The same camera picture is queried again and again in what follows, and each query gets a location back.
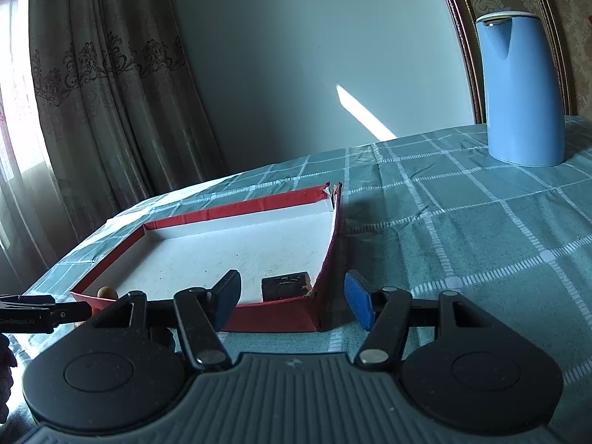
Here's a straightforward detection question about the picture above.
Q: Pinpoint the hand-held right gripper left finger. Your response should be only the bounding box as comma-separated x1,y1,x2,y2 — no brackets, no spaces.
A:
95,269,242,371

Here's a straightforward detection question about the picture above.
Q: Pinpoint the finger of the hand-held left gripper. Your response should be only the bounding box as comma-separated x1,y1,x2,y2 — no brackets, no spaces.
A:
50,302,94,324

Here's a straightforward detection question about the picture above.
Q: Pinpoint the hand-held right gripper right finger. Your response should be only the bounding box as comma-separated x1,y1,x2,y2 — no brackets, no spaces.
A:
344,269,498,371

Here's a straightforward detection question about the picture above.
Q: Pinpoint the red cardboard box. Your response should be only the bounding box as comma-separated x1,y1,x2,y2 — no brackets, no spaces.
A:
70,182,344,333

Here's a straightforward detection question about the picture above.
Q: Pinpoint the person's left hand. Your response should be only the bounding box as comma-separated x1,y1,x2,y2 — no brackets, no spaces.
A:
0,334,18,421

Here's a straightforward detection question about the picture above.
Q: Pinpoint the small black block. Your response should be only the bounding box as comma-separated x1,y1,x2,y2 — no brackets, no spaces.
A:
261,272,312,304

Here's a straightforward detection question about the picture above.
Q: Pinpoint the teal checked tablecloth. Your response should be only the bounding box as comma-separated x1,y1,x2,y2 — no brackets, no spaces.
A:
0,115,592,444

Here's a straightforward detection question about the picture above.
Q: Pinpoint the patterned grey curtain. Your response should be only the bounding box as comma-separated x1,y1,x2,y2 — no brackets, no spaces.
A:
0,0,228,297

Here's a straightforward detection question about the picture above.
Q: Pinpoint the blue electric kettle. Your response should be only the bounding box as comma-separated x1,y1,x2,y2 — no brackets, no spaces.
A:
476,10,568,168

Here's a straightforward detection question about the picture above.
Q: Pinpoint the dark wooden frame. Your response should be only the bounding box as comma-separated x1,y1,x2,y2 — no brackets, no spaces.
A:
432,0,580,127

